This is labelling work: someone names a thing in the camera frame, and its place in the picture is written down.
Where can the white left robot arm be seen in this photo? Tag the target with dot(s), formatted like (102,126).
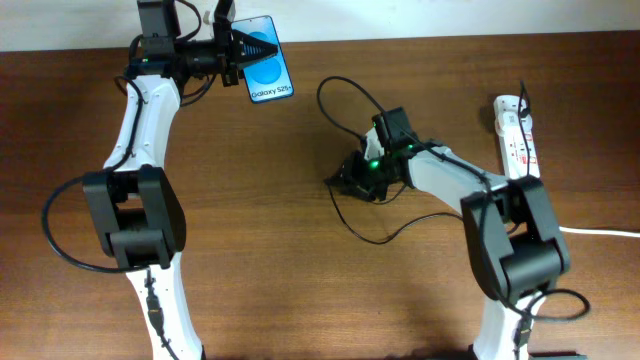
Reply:
(136,213)

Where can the white power strip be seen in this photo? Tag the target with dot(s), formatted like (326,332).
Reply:
(517,148)

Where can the white charger adapter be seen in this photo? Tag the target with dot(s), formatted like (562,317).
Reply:
(509,120)

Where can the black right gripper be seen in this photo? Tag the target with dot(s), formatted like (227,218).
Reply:
(357,174)

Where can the blue Galaxy smartphone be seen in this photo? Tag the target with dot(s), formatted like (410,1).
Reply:
(269,79)

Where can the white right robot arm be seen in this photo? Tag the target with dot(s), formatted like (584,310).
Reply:
(515,246)

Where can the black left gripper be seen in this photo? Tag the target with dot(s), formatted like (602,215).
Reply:
(236,44)

